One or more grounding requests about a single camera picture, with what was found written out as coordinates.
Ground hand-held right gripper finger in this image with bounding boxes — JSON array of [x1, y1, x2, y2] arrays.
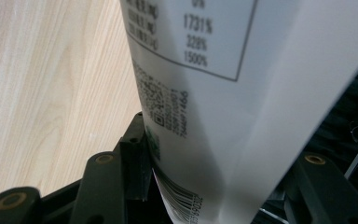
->
[[119, 112, 153, 200]]

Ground white and blue pouch bag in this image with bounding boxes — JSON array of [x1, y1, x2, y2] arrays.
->
[[119, 0, 358, 224]]

